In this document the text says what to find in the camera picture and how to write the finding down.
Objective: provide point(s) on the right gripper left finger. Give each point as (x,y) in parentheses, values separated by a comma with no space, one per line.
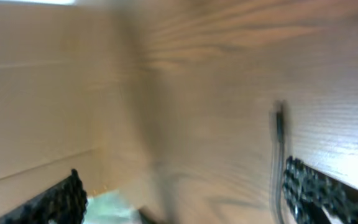
(63,203)

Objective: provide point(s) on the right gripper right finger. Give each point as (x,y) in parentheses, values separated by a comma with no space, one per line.
(310,193)

